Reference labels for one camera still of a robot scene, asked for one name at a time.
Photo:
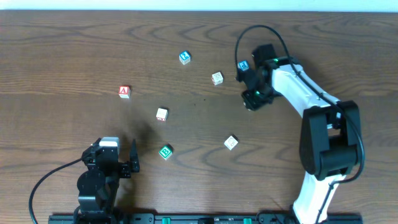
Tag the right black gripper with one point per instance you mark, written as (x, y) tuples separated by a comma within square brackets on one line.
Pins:
[(247, 78)]

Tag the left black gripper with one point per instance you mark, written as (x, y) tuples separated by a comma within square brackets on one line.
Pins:
[(125, 169)]

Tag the red letter A block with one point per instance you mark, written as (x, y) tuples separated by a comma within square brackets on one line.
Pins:
[(124, 92)]

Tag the blue number 2 block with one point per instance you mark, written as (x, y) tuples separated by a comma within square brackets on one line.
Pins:
[(185, 57)]

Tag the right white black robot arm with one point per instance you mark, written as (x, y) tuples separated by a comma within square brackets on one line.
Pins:
[(329, 139)]

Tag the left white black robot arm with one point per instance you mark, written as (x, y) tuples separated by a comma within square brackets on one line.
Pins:
[(98, 186)]

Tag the blue letter P block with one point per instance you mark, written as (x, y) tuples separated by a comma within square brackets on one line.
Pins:
[(243, 66)]

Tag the green letter B block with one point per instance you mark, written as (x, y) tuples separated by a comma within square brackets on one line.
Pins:
[(166, 151)]

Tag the wooden block red X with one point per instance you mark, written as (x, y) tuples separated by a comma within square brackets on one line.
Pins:
[(217, 78)]

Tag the plain wooden block red side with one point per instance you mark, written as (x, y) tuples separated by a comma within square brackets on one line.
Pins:
[(162, 114)]

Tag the white wooden letter Q block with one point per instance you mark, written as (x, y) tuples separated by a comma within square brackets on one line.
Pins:
[(231, 142)]

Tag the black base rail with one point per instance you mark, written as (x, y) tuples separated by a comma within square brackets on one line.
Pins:
[(148, 218)]

